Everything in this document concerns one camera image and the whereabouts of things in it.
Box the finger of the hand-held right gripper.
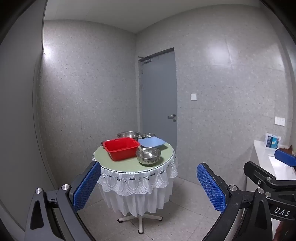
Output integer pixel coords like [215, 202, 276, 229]
[274, 149, 296, 167]
[244, 161, 296, 193]

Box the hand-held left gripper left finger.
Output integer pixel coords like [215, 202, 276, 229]
[25, 161, 102, 241]

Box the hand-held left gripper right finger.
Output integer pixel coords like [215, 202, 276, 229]
[196, 163, 273, 241]

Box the red plastic basin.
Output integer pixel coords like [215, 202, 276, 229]
[101, 137, 141, 162]

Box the large steel bowl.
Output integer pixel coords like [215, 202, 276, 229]
[117, 131, 141, 139]

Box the medium steel bowl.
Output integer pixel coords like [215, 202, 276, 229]
[136, 147, 162, 166]

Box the white counter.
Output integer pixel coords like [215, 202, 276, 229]
[246, 140, 296, 241]

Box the blue and white tissue packet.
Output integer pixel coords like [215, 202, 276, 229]
[264, 133, 282, 149]

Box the round table with lace cloth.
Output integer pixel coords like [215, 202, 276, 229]
[92, 139, 179, 217]

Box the white table base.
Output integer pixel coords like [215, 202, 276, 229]
[117, 214, 163, 234]

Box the grey door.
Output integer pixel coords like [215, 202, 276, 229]
[138, 47, 177, 151]

